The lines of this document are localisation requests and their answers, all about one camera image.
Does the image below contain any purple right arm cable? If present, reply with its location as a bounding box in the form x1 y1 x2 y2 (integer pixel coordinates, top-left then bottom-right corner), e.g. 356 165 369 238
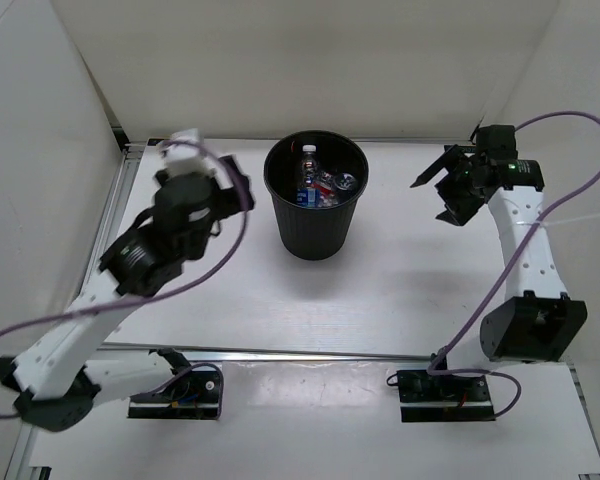
427 110 600 417

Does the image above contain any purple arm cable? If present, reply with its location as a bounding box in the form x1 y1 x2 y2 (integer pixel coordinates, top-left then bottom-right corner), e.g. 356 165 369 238
427 110 600 417
0 140 254 420

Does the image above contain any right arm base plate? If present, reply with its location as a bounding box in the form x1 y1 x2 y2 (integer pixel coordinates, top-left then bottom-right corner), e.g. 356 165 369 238
386 368 495 423

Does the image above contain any red label water bottle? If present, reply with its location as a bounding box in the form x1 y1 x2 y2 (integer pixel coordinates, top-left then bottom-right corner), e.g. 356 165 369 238
314 183 338 208

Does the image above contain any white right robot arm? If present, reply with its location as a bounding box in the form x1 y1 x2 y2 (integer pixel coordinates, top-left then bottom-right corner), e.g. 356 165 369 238
414 125 588 363

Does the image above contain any blue label bottle white cap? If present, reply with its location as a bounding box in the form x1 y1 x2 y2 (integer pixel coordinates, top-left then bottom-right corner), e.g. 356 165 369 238
296 187 316 208

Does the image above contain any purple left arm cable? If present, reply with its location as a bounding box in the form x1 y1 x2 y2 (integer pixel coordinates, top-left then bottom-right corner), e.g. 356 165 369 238
0 140 254 420

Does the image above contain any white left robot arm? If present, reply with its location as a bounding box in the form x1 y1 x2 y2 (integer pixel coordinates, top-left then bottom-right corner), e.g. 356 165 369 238
0 131 255 433

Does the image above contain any aluminium left frame rail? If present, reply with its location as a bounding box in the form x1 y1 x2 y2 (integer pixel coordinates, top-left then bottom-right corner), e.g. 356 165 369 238
93 143 145 257

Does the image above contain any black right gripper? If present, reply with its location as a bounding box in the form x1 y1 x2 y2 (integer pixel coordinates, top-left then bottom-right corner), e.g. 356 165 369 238
411 144 484 226

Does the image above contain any small blue label water bottle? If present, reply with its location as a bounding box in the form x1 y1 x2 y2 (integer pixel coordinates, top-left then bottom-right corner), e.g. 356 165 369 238
296 144 320 192

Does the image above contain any black plastic waste bin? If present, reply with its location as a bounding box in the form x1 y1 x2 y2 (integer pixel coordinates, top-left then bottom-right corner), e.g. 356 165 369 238
264 130 369 261

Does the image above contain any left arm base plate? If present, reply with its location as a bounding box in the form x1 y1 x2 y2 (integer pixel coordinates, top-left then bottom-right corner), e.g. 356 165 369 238
127 348 225 421

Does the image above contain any aluminium front rail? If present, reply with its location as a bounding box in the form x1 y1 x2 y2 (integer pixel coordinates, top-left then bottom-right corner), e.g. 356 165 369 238
94 343 429 363

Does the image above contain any black label Pepsi bottle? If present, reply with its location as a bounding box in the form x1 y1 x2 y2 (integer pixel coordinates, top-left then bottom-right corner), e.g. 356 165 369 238
317 171 359 201

